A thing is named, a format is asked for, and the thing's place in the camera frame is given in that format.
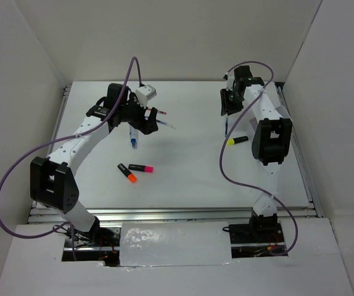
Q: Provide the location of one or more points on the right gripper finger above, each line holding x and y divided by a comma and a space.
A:
235, 107
224, 94

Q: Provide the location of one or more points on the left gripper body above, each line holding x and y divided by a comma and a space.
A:
133, 111

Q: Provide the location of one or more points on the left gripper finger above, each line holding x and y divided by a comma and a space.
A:
152, 121
142, 126

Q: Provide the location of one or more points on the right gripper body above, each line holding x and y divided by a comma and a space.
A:
234, 96

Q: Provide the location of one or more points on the blue pen clear cap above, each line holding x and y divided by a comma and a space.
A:
163, 123

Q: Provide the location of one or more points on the dark blue pen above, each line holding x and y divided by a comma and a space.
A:
226, 126

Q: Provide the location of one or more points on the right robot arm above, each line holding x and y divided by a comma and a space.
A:
270, 142

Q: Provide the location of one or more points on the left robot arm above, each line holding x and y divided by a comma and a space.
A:
52, 179

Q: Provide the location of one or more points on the red pen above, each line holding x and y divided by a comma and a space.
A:
161, 112

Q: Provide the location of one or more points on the yellow highlighter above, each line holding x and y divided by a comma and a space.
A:
237, 140

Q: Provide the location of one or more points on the pink highlighter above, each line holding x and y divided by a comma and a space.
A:
142, 168

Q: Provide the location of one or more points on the white divided container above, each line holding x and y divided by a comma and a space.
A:
263, 110

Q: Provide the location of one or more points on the orange highlighter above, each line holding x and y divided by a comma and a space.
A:
127, 173

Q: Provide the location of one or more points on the white cover plate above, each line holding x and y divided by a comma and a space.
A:
174, 244

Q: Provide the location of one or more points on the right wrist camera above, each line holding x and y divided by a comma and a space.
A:
230, 80

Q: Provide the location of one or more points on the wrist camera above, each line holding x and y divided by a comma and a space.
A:
144, 94
230, 80

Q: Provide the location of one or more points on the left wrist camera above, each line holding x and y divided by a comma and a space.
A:
144, 94

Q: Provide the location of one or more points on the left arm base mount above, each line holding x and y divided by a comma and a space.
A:
105, 249

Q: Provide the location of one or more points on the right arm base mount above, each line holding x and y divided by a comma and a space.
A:
246, 242

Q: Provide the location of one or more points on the aluminium frame rail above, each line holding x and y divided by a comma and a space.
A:
47, 216

